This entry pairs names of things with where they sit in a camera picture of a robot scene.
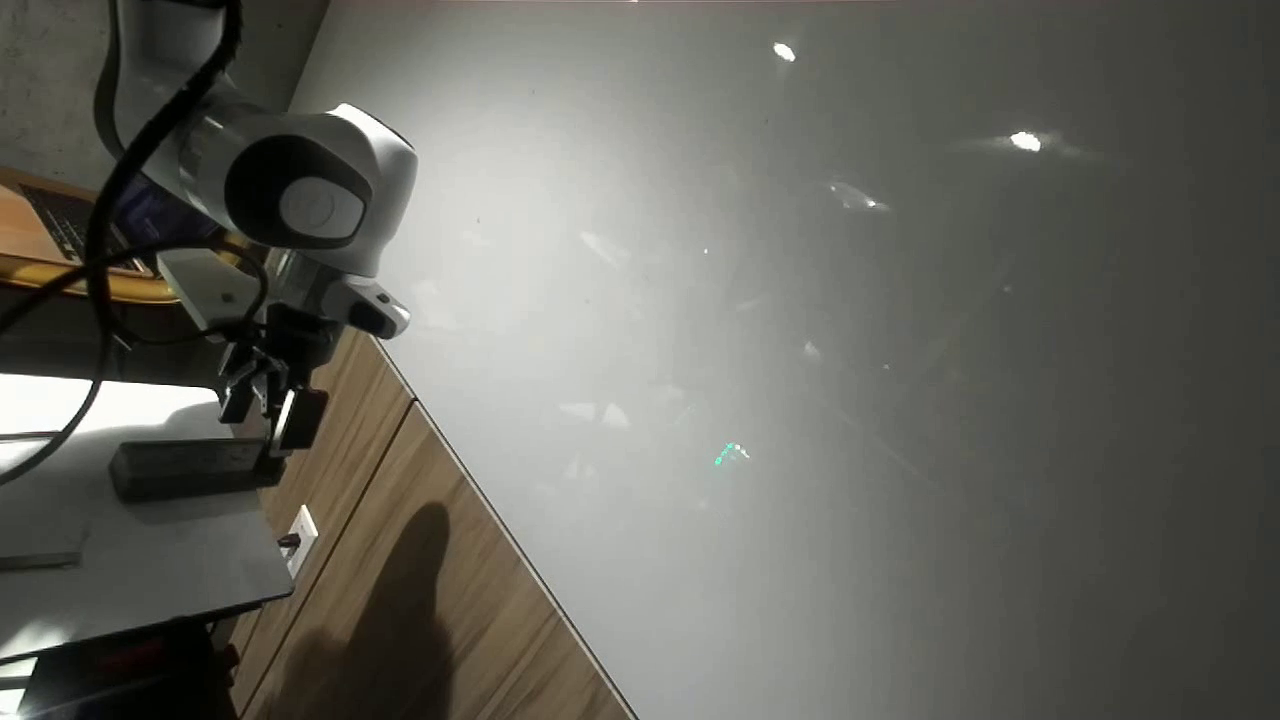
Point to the white table socket plate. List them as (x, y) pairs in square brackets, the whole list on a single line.
[(298, 538)]

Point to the large white writing board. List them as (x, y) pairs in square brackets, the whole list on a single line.
[(857, 359)]

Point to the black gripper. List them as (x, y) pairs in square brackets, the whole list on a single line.
[(292, 334)]

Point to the small white board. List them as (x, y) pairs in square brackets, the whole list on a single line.
[(139, 562)]

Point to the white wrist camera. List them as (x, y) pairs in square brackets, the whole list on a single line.
[(219, 288)]

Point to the grey marker pen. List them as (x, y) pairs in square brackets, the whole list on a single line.
[(37, 562)]

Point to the open laptop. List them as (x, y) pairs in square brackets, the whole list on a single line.
[(141, 218)]

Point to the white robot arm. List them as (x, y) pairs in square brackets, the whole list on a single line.
[(321, 193)]

